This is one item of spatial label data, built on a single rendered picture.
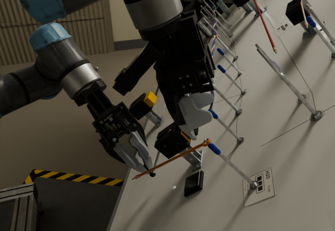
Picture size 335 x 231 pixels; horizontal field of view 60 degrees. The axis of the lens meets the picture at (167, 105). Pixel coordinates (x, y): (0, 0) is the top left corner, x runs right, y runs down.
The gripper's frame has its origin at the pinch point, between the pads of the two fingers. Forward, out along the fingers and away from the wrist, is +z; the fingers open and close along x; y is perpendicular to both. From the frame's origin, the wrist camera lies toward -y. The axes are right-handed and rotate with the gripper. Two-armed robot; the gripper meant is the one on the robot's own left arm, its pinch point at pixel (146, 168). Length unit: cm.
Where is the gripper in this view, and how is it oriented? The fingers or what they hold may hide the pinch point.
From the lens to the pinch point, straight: 63.2
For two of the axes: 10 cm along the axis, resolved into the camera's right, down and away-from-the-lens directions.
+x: 7.7, -5.8, 2.6
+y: 2.1, -1.5, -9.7
